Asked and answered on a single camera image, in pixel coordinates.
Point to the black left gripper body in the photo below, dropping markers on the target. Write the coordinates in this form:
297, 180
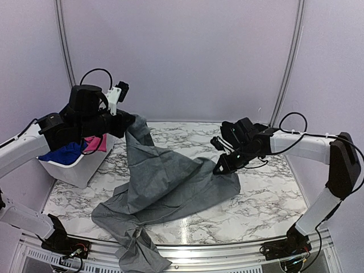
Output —
117, 129

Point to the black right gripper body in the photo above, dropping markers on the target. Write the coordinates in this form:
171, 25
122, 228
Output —
247, 155

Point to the white plastic laundry basket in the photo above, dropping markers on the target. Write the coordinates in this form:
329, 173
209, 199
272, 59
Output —
81, 171

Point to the pink garment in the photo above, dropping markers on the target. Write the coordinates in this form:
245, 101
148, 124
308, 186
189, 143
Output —
94, 144

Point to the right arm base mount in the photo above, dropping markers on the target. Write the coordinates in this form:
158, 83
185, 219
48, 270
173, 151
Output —
283, 248

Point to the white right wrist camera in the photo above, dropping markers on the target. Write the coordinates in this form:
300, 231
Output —
221, 145

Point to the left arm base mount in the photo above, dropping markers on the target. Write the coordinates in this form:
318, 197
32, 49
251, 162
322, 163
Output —
67, 246

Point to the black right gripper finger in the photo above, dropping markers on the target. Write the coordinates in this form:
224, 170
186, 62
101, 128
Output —
222, 163
229, 171

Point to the blue garment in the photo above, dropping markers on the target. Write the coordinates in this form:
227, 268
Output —
66, 155

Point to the right aluminium corner post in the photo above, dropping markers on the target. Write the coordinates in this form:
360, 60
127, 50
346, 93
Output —
292, 55

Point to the grey garment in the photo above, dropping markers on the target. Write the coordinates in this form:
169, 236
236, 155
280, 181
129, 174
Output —
164, 186

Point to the aluminium corner post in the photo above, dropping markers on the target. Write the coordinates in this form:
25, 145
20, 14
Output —
66, 26
292, 55

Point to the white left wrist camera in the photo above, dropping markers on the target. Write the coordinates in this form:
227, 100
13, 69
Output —
115, 95

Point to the left aluminium corner post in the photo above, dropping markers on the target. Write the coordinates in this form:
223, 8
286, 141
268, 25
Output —
66, 26

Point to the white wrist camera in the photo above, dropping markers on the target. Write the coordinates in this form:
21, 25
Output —
115, 95
221, 145

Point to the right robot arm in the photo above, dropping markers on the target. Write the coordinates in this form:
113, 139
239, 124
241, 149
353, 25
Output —
243, 141

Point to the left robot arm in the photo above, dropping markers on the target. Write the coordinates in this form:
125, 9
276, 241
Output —
89, 113

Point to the aluminium front frame rail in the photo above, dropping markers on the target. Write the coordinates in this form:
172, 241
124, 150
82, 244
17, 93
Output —
235, 257

